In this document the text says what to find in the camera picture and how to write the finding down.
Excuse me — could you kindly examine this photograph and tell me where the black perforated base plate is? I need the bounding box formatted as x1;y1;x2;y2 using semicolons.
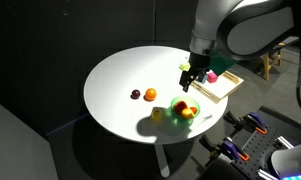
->
234;128;301;180

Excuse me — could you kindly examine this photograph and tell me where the wooden armchair grey cushion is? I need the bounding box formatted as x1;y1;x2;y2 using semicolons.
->
261;42;288;81

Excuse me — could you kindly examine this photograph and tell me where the silver aluminium rail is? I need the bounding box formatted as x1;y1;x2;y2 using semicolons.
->
277;135;295;150
257;168;279;180

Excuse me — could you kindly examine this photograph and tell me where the purple clamp orange tip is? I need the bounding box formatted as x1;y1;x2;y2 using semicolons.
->
224;110;269;135
199;134;251;162

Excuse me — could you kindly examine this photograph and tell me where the lime green cube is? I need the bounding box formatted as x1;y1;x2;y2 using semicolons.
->
179;62;191;72

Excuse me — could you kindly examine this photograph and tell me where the green plastic bowl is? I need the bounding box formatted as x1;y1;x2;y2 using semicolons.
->
169;96;201;122

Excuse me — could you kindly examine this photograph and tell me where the red apple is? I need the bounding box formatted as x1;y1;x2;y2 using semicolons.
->
174;100;188;116

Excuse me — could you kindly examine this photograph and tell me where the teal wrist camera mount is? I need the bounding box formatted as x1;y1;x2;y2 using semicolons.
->
208;53;239;76

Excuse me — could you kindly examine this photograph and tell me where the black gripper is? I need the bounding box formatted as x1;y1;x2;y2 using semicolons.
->
179;53;211;93

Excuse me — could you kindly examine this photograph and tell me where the pink cube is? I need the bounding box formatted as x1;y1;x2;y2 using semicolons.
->
206;71;220;84

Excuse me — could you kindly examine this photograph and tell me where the dark purple plum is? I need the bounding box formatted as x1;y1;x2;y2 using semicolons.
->
130;89;142;100

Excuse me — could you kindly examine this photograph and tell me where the yellow lemon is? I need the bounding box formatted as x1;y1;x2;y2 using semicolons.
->
151;108;163;122

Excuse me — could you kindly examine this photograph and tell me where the white table leg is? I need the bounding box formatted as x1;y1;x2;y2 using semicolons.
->
154;143;171;178

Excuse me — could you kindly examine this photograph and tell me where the light wooden tray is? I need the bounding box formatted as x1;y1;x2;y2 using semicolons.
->
189;68;245;104

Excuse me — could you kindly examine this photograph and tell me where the yellow orange fruit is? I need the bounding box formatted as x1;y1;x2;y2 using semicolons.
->
180;108;195;120

